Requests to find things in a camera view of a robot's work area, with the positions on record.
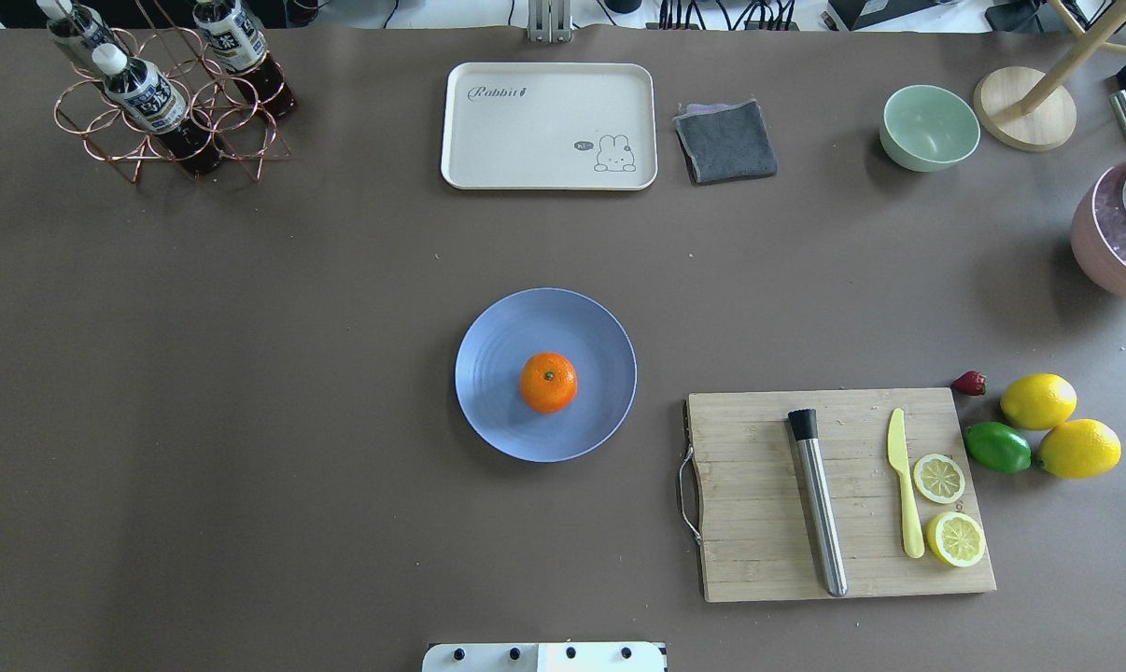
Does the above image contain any blue round plate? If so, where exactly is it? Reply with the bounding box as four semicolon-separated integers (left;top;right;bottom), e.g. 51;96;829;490
455;287;638;463

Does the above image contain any green lime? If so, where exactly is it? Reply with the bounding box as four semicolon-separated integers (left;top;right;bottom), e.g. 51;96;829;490
963;421;1033;475

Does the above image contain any yellow lemon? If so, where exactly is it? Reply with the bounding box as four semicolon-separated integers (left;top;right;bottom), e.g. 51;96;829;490
999;373;1076;431
1036;418;1121;478

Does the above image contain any tea bottle left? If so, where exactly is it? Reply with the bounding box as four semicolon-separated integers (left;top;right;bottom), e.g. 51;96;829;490
37;0;127;77

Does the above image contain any orange mandarin fruit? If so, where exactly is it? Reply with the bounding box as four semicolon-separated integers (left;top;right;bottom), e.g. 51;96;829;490
517;352;579;415

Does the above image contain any green bowl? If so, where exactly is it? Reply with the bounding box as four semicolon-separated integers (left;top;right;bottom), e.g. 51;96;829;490
881;84;981;172

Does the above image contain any lemon slice upper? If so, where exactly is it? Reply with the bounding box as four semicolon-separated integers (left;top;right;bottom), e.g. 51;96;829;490
910;454;967;505

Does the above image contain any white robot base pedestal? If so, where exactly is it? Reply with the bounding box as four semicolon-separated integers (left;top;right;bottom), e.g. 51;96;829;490
421;640;669;671

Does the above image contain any red strawberry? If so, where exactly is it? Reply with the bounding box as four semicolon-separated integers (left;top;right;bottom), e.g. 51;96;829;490
949;370;988;397

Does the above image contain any copper wire bottle rack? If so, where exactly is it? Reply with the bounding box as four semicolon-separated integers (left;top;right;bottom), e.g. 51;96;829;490
52;1;289;183

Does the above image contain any yellow lemon near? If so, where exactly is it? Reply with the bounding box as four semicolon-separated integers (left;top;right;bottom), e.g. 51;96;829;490
1036;418;1121;478

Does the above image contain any yellow lemon far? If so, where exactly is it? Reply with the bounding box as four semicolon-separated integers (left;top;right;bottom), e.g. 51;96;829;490
999;373;1076;431

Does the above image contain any yellow plastic knife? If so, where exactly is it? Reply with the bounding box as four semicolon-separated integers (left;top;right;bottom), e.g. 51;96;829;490
886;407;924;561

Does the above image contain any tea bottle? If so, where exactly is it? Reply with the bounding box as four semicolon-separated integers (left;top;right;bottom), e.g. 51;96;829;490
191;1;297;119
91;43;222;174
37;0;127;77

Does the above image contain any wooden glass stand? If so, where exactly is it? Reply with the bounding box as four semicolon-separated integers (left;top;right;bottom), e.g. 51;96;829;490
972;1;1126;152

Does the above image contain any grey folded cloth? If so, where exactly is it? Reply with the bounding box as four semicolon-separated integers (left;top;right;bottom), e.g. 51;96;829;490
673;98;778;186

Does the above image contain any steel muddler black tip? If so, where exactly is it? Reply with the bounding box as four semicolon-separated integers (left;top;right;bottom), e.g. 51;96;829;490
786;407;849;598

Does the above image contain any cream rabbit tray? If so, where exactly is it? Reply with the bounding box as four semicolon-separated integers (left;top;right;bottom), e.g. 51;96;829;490
440;63;656;191

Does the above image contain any tea bottle right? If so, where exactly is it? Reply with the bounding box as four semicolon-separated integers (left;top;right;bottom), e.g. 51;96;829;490
191;1;297;119

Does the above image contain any lemon slice lower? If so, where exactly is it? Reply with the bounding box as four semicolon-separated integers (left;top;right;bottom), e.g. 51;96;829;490
924;511;986;568

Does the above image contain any tea bottle middle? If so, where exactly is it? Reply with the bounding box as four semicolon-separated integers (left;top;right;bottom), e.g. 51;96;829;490
91;43;222;174

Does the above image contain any lemon slice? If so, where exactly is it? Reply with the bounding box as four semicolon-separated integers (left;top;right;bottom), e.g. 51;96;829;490
910;454;967;505
924;511;986;568

